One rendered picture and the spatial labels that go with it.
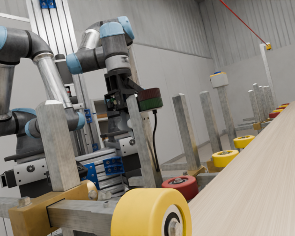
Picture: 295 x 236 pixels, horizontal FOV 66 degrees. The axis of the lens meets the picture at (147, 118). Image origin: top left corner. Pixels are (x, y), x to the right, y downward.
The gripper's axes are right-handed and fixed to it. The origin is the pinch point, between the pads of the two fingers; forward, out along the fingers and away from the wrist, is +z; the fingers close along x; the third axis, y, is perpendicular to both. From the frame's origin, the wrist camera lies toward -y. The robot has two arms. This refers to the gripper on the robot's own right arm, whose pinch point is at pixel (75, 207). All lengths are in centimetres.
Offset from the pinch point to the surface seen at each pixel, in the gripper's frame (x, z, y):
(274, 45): -802, -170, -8
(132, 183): -23.5, 0.2, -6.0
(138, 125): -2.2, -22.5, -32.8
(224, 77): -78, -36, -36
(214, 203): 10, -8, -54
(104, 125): -226, -33, 219
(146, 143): -2.3, -17.5, -34.0
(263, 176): -3, -8, -60
